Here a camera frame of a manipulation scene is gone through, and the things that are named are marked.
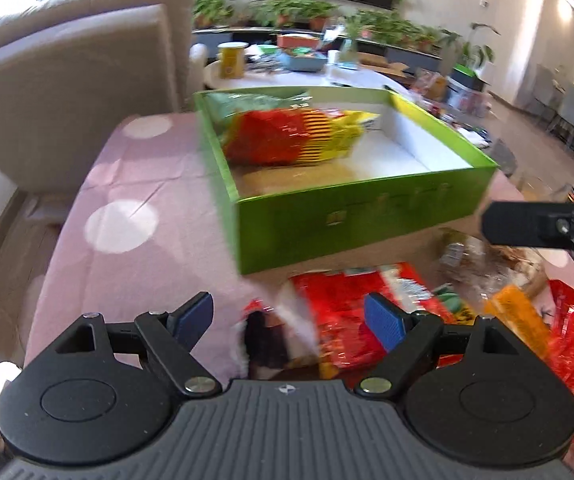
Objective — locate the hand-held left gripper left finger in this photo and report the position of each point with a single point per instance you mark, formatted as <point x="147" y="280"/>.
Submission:
<point x="192" y="317"/>

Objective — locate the green snack packet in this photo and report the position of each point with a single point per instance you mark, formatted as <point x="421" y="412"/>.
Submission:
<point x="237" y="105"/>

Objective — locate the dark round marble table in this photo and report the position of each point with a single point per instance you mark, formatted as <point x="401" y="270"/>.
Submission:
<point x="487" y="140"/>

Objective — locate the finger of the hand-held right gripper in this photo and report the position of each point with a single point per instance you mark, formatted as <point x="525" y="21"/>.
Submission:
<point x="522" y="225"/>

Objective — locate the white cup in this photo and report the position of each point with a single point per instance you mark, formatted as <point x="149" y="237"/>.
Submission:
<point x="334" y="57"/>

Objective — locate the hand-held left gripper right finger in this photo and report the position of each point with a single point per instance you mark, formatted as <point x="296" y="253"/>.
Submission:
<point x="384" y="322"/>

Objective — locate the open cardboard box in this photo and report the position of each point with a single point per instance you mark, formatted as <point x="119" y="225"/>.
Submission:
<point x="384" y="66"/>

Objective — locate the large leaf plant white pot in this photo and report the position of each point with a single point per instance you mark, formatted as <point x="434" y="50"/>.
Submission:
<point x="479" y="52"/>

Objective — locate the red yellow striped snack packet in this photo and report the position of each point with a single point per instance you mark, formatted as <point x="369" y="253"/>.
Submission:
<point x="287" y="137"/>

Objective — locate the blue plastic basin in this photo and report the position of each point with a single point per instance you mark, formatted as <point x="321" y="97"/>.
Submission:
<point x="303" y="62"/>

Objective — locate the red tissue box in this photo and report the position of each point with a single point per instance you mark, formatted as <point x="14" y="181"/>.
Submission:
<point x="297" y="41"/>

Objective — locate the round white table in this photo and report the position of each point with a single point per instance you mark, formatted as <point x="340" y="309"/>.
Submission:
<point x="277" y="80"/>

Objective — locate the clear bread packet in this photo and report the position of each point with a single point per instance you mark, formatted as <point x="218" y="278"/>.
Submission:
<point x="487" y="265"/>

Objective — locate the grey television console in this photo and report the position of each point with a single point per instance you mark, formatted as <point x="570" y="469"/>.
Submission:
<point x="402" y="52"/>

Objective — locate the orange plastic bag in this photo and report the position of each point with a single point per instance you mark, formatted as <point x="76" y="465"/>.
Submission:
<point x="429" y="85"/>

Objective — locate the storage bin with green lid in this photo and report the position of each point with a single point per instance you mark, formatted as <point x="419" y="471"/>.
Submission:
<point x="467" y="87"/>

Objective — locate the glass vase with green plant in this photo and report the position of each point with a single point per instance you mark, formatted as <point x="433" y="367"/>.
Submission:
<point x="349" y="47"/>

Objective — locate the beige armchair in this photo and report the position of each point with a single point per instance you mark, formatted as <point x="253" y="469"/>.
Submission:
<point x="67" y="85"/>

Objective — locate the green cardboard box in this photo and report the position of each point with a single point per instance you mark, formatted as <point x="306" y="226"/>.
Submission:
<point x="317" y="230"/>

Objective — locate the pink polka dot tablecloth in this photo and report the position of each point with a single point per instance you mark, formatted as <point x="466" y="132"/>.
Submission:
<point x="157" y="270"/>

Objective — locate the dark chocolate snack packet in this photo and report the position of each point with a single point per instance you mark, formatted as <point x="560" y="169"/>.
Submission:
<point x="267" y="340"/>

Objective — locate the row of potted plants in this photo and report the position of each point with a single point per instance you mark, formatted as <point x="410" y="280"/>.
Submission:
<point x="307" y="10"/>

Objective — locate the yellow can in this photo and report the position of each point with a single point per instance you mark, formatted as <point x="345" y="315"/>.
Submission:
<point x="232" y="60"/>

